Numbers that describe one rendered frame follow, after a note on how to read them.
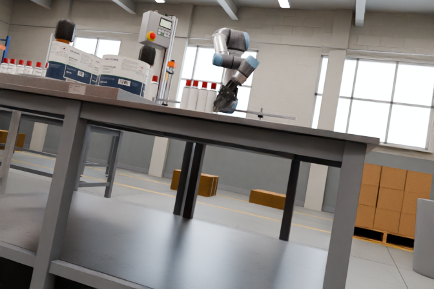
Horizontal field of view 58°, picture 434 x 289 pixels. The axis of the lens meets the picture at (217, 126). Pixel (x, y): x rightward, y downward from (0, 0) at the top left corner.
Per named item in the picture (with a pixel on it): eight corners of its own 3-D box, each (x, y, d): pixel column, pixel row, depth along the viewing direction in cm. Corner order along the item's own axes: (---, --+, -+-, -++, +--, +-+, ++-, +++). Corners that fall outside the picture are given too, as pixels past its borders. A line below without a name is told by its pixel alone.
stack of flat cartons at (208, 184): (169, 189, 618) (172, 169, 620) (180, 187, 669) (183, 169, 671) (207, 197, 601) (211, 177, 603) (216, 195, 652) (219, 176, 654)
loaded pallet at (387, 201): (423, 253, 438) (434, 174, 444) (346, 235, 464) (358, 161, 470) (405, 236, 552) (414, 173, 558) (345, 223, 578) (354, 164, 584)
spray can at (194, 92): (183, 115, 215) (190, 79, 217) (186, 116, 220) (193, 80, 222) (192, 116, 214) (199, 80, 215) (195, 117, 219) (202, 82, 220)
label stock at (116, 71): (85, 86, 159) (92, 52, 160) (113, 96, 178) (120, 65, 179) (126, 91, 152) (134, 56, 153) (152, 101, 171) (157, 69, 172)
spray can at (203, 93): (192, 116, 214) (199, 80, 216) (195, 117, 219) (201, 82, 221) (201, 118, 213) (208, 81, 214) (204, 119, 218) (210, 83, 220)
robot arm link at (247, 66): (258, 62, 214) (262, 63, 206) (245, 77, 215) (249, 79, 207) (247, 53, 212) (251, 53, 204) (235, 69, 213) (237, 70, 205)
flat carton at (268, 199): (248, 202, 630) (250, 189, 631) (257, 200, 678) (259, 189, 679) (287, 211, 605) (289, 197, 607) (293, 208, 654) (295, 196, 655)
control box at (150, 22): (137, 42, 239) (143, 13, 240) (161, 50, 249) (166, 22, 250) (144, 40, 231) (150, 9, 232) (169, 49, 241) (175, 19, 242)
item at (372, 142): (-124, 69, 174) (-122, 64, 174) (85, 116, 316) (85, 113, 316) (379, 144, 108) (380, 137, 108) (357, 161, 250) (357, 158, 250)
